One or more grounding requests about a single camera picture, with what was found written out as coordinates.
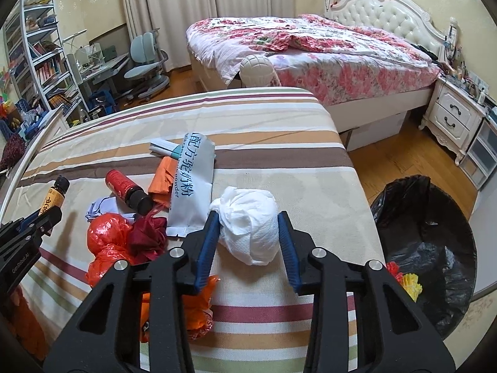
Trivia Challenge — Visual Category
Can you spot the dark red crumpled cloth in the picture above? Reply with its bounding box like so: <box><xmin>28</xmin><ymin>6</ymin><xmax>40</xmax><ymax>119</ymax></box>
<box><xmin>127</xmin><ymin>207</ymin><xmax>168</xmax><ymax>261</ymax></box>

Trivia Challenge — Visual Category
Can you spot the orange crumpled wrapper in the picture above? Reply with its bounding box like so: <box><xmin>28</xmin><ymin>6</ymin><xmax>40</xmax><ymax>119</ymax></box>
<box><xmin>140</xmin><ymin>275</ymin><xmax>220</xmax><ymax>343</ymax></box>

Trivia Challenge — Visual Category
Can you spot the white wooden bed end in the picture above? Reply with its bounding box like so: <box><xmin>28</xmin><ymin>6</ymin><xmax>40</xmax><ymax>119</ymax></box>
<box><xmin>23</xmin><ymin>107</ymin><xmax>71</xmax><ymax>152</ymax></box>

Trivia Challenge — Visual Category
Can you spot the white tufted bed frame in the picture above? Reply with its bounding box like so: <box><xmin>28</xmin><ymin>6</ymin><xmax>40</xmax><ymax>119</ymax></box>
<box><xmin>188</xmin><ymin>0</ymin><xmax>447</xmax><ymax>133</ymax></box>

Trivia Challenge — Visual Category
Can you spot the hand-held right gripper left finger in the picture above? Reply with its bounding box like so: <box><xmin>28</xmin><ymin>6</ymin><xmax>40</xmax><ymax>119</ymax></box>
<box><xmin>43</xmin><ymin>210</ymin><xmax>222</xmax><ymax>373</ymax></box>

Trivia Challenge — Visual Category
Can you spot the grey-blue desk chair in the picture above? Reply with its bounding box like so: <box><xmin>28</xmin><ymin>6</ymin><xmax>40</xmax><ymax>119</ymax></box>
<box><xmin>123</xmin><ymin>28</ymin><xmax>170</xmax><ymax>99</ymax></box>

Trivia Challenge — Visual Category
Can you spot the bin with black bag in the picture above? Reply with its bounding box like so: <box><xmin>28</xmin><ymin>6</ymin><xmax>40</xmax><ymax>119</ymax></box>
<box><xmin>370</xmin><ymin>175</ymin><xmax>477</xmax><ymax>340</ymax></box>

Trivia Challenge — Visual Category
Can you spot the red-orange plastic bag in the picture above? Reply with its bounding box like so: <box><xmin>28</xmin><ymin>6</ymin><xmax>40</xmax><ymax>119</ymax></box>
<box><xmin>85</xmin><ymin>214</ymin><xmax>156</xmax><ymax>288</ymax></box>

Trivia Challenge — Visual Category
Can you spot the orange bottle black cap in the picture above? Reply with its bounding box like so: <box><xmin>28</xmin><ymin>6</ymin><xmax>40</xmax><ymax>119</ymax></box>
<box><xmin>38</xmin><ymin>176</ymin><xmax>71</xmax><ymax>218</ymax></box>

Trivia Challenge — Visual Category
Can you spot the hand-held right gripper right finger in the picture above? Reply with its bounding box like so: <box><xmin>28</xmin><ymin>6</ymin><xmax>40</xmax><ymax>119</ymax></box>
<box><xmin>276</xmin><ymin>210</ymin><xmax>456</xmax><ymax>373</ymax></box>

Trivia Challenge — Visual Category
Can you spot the red bottle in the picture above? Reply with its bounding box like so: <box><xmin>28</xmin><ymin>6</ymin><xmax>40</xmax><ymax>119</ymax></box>
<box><xmin>106</xmin><ymin>169</ymin><xmax>153</xmax><ymax>216</ymax></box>

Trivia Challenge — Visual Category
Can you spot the plastic drawer unit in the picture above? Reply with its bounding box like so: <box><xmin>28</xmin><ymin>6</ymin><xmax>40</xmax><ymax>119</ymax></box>
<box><xmin>458</xmin><ymin>118</ymin><xmax>497</xmax><ymax>189</ymax></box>

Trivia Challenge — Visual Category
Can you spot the white tissue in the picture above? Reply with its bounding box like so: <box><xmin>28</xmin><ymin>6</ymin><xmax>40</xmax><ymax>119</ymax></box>
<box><xmin>210</xmin><ymin>186</ymin><xmax>281</xmax><ymax>267</ymax></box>

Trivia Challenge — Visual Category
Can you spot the group of small bottles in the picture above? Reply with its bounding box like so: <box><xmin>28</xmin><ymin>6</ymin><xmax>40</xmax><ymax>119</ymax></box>
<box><xmin>443</xmin><ymin>43</ymin><xmax>494</xmax><ymax>104</ymax></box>

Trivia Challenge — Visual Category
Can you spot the white bookshelf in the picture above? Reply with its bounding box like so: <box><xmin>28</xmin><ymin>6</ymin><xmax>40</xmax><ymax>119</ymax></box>
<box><xmin>4</xmin><ymin>0</ymin><xmax>92</xmax><ymax>125</ymax></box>

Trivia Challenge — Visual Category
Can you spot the red floral cloth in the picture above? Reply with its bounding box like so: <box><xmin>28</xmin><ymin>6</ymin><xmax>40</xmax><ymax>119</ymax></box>
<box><xmin>248</xmin><ymin>27</ymin><xmax>362</xmax><ymax>53</ymax></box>

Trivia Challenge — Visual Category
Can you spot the white ribbed round object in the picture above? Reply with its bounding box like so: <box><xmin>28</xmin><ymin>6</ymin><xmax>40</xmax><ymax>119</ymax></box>
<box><xmin>239</xmin><ymin>54</ymin><xmax>277</xmax><ymax>88</ymax></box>

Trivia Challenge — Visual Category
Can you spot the white nightstand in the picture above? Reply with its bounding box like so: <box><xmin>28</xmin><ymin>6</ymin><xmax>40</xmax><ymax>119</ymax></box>
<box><xmin>419</xmin><ymin>76</ymin><xmax>488</xmax><ymax>164</ymax></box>

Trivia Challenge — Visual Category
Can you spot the striped bed sheet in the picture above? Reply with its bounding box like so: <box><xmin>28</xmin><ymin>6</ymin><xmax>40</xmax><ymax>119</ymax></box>
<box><xmin>0</xmin><ymin>87</ymin><xmax>387</xmax><ymax>373</ymax></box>

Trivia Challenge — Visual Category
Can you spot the grey study desk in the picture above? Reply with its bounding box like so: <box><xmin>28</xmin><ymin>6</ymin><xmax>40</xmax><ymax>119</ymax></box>
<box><xmin>78</xmin><ymin>52</ymin><xmax>130</xmax><ymax>98</ymax></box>

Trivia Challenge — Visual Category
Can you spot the silver sachet packet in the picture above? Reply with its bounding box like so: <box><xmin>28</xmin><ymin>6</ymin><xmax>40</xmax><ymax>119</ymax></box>
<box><xmin>166</xmin><ymin>131</ymin><xmax>217</xmax><ymax>237</ymax></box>

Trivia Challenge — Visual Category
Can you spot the pink floral quilt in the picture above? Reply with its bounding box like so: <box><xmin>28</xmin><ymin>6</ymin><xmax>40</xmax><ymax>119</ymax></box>
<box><xmin>185</xmin><ymin>13</ymin><xmax>443</xmax><ymax>105</ymax></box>

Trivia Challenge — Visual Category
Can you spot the beige curtain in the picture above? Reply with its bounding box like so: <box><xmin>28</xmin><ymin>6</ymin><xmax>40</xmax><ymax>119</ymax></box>
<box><xmin>116</xmin><ymin>0</ymin><xmax>296</xmax><ymax>72</ymax></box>

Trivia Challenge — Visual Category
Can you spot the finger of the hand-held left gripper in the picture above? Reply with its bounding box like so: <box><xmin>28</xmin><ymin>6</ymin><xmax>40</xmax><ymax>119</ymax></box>
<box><xmin>16</xmin><ymin>205</ymin><xmax>63</xmax><ymax>242</ymax></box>

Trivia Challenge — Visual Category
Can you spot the orange packet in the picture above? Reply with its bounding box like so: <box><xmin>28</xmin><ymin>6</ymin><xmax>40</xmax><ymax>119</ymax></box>
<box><xmin>148</xmin><ymin>156</ymin><xmax>179</xmax><ymax>207</ymax></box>

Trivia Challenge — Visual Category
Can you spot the lavender crumpled paper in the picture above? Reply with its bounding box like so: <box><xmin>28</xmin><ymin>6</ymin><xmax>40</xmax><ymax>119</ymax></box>
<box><xmin>85</xmin><ymin>197</ymin><xmax>136</xmax><ymax>224</ymax></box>

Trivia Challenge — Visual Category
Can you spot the blue storage crate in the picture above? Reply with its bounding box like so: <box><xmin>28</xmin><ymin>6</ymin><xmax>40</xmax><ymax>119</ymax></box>
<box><xmin>87</xmin><ymin>90</ymin><xmax>117</xmax><ymax>115</ymax></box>

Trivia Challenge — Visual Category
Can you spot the yellow spiky ball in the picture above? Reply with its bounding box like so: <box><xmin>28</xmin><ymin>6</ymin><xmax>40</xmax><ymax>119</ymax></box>
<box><xmin>402</xmin><ymin>274</ymin><xmax>423</xmax><ymax>303</ymax></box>

